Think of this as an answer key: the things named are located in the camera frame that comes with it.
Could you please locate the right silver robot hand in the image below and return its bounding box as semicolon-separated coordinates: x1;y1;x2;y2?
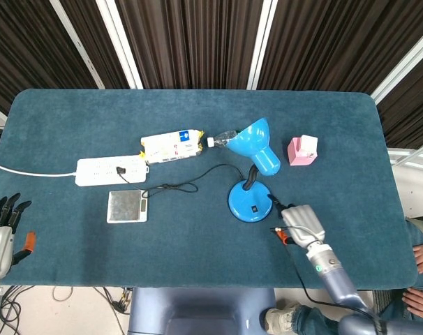
267;193;327;249

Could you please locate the blue desk lamp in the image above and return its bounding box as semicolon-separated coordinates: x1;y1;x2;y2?
227;117;281;223

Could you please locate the white power strip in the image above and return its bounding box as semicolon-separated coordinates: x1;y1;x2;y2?
75;155;151;187

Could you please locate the pink box holder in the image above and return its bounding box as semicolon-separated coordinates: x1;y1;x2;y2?
287;137;319;167

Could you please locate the white block in holder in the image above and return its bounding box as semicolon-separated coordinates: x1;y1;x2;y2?
299;134;319;157

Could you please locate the white sneaker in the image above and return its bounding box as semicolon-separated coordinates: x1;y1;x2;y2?
265;301;303;335

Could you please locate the blue jeans leg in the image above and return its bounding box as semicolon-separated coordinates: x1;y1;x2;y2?
291;303;350;335

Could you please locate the blue table cloth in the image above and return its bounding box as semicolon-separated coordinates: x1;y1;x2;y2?
0;88;419;290

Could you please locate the clear green-label water bottle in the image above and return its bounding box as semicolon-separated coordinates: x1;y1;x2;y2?
206;129;244;149

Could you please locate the white metal rack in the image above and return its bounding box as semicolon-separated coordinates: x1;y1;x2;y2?
387;139;423;221

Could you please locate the silver digital kitchen scale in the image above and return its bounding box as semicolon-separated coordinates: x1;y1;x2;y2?
106;189;148;224

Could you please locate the blue-grey robot torso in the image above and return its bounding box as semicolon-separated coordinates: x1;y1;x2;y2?
127;288;277;335

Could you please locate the white yellow snack package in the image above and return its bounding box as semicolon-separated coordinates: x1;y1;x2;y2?
138;128;205;165

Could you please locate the brown vertical curtain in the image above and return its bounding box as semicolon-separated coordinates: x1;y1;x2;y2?
0;0;423;151

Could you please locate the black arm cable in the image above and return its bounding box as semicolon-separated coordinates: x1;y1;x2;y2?
286;244;387;335

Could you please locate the black floor cable bundle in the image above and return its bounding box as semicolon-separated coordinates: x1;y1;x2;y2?
0;285;36;335

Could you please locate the white floor cable loop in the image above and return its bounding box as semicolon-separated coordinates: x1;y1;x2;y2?
52;286;75;302

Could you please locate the white power strip cable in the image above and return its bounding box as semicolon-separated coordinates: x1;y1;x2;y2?
0;163;78;177

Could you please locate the floor cable bundle with plugs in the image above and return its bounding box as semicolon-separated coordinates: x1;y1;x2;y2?
92;286;133;315

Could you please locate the black lamp power cord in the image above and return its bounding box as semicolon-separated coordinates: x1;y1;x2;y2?
116;163;246;199

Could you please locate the thin white frame post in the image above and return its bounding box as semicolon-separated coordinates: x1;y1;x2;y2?
50;0;105;90

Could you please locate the wide white frame post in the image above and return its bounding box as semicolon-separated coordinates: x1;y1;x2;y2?
95;0;144;90

